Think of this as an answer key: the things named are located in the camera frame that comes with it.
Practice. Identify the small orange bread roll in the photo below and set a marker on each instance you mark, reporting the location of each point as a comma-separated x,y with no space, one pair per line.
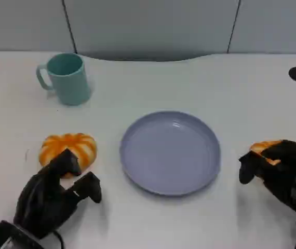
263,145

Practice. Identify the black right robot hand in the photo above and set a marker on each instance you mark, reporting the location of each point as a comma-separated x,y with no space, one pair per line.
290,168

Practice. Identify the lilac plate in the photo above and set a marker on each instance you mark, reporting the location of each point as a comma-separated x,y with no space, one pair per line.
170,153

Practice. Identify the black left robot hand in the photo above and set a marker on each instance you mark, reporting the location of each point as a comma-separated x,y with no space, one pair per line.
44,197

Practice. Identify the pale green mug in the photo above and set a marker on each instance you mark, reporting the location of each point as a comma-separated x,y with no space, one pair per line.
71,83

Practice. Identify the large orange white bread roll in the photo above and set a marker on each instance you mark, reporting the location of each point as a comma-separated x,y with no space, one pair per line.
67,144

